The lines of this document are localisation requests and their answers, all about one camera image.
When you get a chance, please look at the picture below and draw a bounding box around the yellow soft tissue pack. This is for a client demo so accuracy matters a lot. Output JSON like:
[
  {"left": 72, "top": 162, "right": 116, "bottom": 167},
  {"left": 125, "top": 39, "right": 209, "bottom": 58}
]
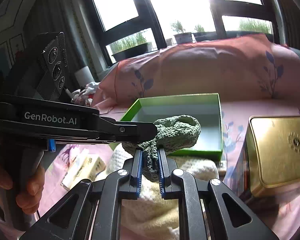
[{"left": 61, "top": 148, "right": 106, "bottom": 191}]

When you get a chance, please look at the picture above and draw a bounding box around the cream yellow waffle towel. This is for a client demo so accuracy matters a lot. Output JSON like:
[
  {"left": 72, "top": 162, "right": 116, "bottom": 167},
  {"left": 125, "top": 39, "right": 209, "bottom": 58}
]
[{"left": 121, "top": 155, "right": 219, "bottom": 239}]

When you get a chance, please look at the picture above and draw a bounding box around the dark green knitted cloth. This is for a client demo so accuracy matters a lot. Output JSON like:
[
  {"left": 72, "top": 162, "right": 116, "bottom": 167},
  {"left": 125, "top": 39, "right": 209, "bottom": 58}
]
[{"left": 122, "top": 115, "right": 201, "bottom": 182}]

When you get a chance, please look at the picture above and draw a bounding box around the person's left hand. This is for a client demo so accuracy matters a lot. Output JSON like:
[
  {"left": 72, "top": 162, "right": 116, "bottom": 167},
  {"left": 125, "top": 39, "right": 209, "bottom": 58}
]
[{"left": 0, "top": 159, "right": 46, "bottom": 227}]

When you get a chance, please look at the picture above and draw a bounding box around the pile of white clothes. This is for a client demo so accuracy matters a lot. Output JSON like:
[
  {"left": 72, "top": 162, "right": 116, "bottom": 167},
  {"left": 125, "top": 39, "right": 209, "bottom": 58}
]
[{"left": 71, "top": 82, "right": 100, "bottom": 107}]

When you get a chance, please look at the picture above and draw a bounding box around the white paper roll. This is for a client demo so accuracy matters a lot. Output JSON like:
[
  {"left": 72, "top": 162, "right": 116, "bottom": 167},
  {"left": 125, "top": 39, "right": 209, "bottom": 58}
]
[{"left": 75, "top": 66, "right": 95, "bottom": 86}]

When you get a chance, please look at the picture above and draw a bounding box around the pink printed bedsheet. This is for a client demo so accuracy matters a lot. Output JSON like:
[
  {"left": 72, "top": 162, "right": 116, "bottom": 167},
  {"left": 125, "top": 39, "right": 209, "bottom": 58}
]
[{"left": 34, "top": 97, "right": 300, "bottom": 240}]

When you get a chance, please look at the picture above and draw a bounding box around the black long planter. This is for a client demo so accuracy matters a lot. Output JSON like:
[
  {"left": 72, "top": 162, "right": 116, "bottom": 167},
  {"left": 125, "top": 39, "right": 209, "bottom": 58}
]
[{"left": 113, "top": 42, "right": 152, "bottom": 62}]

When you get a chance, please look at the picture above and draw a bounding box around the black gold tea tin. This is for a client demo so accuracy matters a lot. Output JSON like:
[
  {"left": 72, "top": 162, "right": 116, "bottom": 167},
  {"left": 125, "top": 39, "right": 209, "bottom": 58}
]
[{"left": 229, "top": 116, "right": 300, "bottom": 204}]

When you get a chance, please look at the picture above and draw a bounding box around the green cardboard box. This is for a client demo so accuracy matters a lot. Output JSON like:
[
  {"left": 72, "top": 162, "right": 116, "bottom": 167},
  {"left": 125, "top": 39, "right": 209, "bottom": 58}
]
[{"left": 121, "top": 93, "right": 223, "bottom": 161}]

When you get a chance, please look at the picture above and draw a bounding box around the black round flower pot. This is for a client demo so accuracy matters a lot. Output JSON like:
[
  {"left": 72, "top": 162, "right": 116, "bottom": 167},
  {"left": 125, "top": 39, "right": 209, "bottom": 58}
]
[{"left": 174, "top": 32, "right": 193, "bottom": 44}]

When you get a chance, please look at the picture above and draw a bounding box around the pink floral pillow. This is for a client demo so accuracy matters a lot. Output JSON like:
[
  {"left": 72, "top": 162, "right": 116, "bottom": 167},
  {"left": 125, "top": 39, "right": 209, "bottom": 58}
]
[{"left": 92, "top": 34, "right": 300, "bottom": 109}]

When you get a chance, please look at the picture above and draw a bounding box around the black window frame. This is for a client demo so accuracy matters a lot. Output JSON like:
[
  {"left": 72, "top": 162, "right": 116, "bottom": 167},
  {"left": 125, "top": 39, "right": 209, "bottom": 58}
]
[{"left": 86, "top": 0, "right": 279, "bottom": 65}]

